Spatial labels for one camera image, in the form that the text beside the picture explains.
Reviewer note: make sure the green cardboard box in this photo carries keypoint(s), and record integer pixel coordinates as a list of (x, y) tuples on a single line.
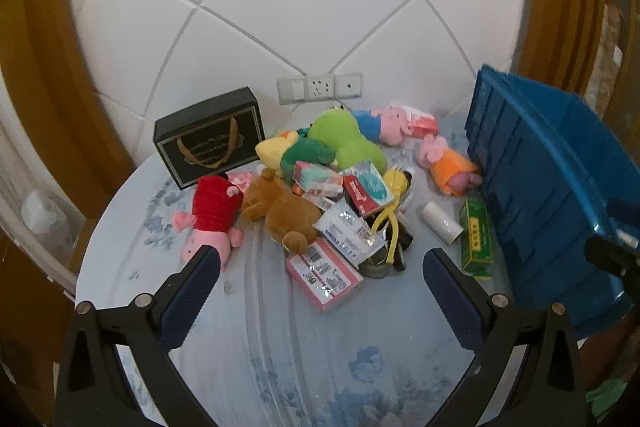
[(475, 237)]

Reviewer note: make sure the red and teal packet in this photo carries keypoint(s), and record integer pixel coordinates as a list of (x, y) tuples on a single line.
[(367, 189)]

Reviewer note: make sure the clear plastic bag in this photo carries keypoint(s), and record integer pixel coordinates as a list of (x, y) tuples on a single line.
[(45, 212)]

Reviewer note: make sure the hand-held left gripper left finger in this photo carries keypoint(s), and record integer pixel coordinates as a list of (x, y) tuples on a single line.
[(192, 302)]

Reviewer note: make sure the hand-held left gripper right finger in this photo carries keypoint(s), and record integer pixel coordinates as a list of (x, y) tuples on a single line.
[(452, 302)]

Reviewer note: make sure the green yellow plush toy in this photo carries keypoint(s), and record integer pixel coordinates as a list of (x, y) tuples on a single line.
[(340, 132)]

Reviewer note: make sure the mint and pink tissue pack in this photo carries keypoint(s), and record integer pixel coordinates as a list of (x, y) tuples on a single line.
[(315, 177)]

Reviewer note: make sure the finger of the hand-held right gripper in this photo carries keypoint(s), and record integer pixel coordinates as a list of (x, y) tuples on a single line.
[(605, 254), (625, 217)]

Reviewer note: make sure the white wall switch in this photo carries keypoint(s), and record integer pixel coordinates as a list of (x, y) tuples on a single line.
[(291, 89)]

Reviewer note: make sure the yellow plastic clip tongs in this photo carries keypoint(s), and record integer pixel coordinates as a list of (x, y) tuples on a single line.
[(395, 184)]

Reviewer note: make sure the small pink packet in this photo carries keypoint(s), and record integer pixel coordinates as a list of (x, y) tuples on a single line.
[(242, 181)]

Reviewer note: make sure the blue plastic crate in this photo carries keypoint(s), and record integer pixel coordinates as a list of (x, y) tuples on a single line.
[(540, 187)]

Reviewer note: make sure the pig plush in orange dress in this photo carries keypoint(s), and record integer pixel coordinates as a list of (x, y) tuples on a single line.
[(450, 167)]

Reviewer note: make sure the black gift box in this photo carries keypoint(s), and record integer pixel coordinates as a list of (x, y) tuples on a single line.
[(210, 132)]

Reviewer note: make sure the brown teddy bear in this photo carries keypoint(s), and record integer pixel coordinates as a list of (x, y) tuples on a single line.
[(287, 212)]

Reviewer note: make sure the wrapped flat package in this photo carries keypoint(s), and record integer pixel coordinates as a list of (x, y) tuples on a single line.
[(607, 57)]

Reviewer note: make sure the pig plush in blue shirt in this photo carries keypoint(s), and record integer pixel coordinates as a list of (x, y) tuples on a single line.
[(390, 122)]

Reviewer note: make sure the pink box in clear wrap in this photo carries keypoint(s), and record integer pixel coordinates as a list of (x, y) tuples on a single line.
[(325, 277)]

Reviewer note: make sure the white cylinder bottle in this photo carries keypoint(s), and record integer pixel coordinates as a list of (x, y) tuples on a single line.
[(440, 219)]

